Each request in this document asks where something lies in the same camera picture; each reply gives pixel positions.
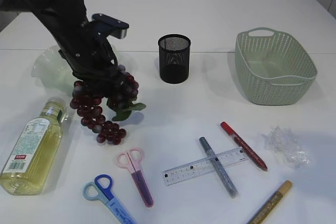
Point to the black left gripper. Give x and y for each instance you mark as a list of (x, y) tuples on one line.
[(88, 53)]

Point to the purple grape bunch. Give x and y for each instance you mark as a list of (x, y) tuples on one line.
[(103, 105)]

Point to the pink scissors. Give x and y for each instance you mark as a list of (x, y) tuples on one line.
[(131, 160)]

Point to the yellow tea bottle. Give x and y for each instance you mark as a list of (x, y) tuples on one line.
[(29, 163)]

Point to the blue scissors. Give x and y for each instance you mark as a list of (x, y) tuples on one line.
[(105, 195)]

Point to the clear plastic sheet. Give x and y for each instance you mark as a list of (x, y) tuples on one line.
[(286, 148)]

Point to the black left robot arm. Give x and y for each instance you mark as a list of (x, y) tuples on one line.
[(46, 10)]

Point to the green wavy plastic plate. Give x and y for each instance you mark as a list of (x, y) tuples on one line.
[(53, 71)]

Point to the black mesh pen holder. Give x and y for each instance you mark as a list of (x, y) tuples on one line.
[(174, 58)]

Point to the clear plastic ruler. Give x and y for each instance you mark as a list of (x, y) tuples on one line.
[(203, 166)]

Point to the red marker pen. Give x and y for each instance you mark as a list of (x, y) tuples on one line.
[(248, 150)]

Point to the green plastic basket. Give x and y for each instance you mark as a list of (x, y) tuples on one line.
[(273, 70)]

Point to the grey marker pen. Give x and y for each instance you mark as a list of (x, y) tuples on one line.
[(218, 167)]

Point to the gold marker pen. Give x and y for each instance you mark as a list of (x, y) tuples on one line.
[(271, 203)]

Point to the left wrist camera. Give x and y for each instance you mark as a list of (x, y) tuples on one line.
[(108, 26)]

